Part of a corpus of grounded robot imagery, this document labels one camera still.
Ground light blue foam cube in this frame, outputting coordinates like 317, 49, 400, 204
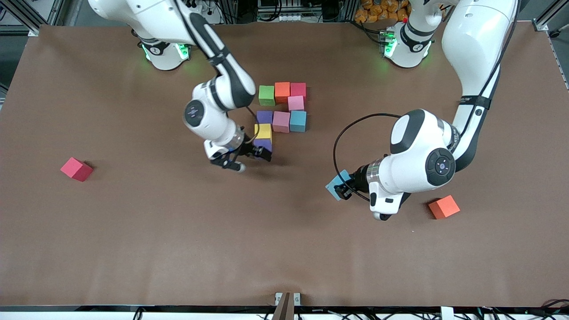
325, 169, 353, 201
290, 110, 307, 133

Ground brown table cover sheet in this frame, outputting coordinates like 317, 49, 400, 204
0, 22, 569, 307

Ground orange snack bags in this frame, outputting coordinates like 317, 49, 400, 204
355, 0, 409, 23

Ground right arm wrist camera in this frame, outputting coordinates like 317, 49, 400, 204
210, 153, 246, 173

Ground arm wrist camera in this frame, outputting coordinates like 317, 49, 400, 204
210, 153, 246, 173
373, 192, 412, 221

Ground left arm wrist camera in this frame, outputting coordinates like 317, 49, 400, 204
373, 192, 412, 221

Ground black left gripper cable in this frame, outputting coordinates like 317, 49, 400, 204
333, 113, 403, 201

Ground metal table edge bracket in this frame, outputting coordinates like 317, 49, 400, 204
275, 292, 301, 320

